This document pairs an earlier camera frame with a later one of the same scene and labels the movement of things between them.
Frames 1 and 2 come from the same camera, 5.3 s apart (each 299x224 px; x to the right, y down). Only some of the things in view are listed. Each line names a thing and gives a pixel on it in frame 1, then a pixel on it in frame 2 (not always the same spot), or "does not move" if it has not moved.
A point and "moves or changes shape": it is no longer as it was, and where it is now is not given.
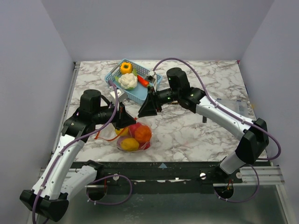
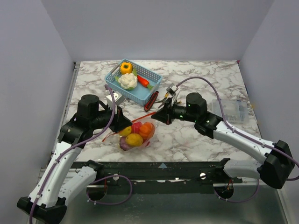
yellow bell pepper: [126, 67] does not move
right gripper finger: [149, 108] -> [166, 114]
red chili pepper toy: [144, 82] does not move
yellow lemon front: [123, 132] does not move
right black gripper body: [155, 100] -> [168, 114]
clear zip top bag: [136, 137] moves or changes shape
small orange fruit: [129, 144] -> [133, 139]
